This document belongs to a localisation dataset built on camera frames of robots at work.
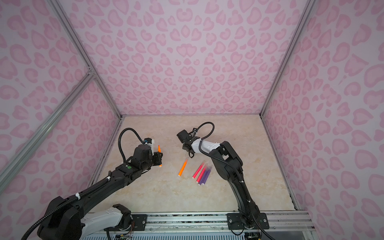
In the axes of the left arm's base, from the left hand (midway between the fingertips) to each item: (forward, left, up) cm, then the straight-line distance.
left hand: (163, 151), depth 84 cm
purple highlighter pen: (-7, -23, -13) cm, 27 cm away
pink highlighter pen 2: (-11, -20, -13) cm, 26 cm away
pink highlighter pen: (-5, -20, -12) cm, 24 cm away
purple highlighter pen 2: (-9, -25, -12) cm, 29 cm away
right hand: (+13, -15, -12) cm, 23 cm away
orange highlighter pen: (-3, -10, -13) cm, 17 cm away
